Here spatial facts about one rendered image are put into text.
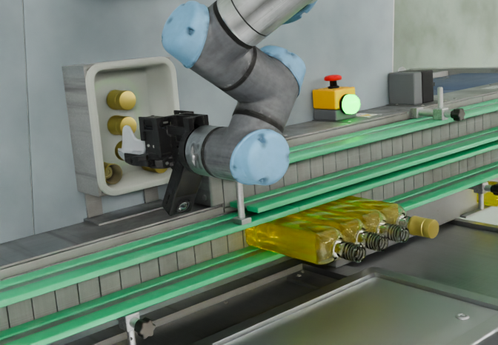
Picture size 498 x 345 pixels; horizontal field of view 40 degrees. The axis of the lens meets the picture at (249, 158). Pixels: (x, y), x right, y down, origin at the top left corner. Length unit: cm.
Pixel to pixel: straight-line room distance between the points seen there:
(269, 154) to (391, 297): 49
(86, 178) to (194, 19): 45
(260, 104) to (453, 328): 50
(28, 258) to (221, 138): 36
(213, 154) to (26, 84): 39
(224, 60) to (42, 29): 43
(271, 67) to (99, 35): 42
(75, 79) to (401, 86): 88
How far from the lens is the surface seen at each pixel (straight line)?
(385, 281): 138
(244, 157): 90
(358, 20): 171
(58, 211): 125
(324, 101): 156
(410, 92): 175
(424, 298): 130
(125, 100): 122
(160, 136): 106
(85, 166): 121
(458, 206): 187
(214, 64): 88
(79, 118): 120
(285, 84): 95
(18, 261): 110
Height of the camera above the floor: 186
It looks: 49 degrees down
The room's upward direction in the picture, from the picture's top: 98 degrees clockwise
